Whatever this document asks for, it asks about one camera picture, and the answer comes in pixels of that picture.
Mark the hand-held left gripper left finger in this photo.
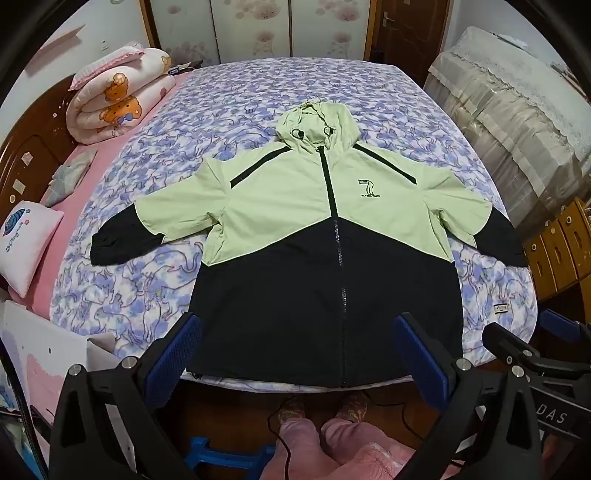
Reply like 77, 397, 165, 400
48, 312, 204, 480

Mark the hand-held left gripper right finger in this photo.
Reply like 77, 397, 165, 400
392, 312, 542, 480

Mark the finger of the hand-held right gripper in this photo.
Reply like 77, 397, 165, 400
482, 323, 580, 381
539, 309, 583, 344

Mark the green and black hooded jacket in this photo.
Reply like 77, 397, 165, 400
90, 99, 529, 389

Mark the yellow wooden drawer cabinet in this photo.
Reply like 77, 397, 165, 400
522, 198, 591, 303

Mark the person's right slipper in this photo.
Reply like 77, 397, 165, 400
335, 392, 370, 423

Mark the person's slipper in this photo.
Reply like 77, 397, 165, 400
277, 398, 308, 423
335, 392, 370, 423

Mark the person's right leg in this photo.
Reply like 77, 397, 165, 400
321, 418, 416, 480

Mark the person's leg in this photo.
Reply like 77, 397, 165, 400
321, 418, 416, 480
276, 415, 333, 480

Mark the person's left slipper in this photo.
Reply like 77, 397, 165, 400
277, 398, 308, 423

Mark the white and pink board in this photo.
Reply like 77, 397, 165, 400
0, 300, 116, 480

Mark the person's left leg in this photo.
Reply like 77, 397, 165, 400
276, 415, 333, 480

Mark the pink printed pillow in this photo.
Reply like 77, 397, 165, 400
0, 199, 65, 300

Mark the pink bed sheet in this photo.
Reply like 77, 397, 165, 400
31, 73, 195, 312

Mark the small grey cloth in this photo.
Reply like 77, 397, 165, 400
41, 147, 98, 208

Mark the cream lace covered furniture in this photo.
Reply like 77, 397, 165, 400
424, 25, 591, 232

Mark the blue floral fleece blanket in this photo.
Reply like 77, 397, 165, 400
50, 56, 541, 386

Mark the rolled bear print quilt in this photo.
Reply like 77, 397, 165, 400
65, 41, 177, 146

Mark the brown wooden headboard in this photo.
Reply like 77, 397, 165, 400
0, 74, 79, 291

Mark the brown wooden door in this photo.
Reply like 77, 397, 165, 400
369, 0, 451, 86

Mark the floral sliding door wardrobe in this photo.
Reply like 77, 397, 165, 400
141, 0, 375, 70

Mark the black cable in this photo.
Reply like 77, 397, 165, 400
268, 392, 296, 480

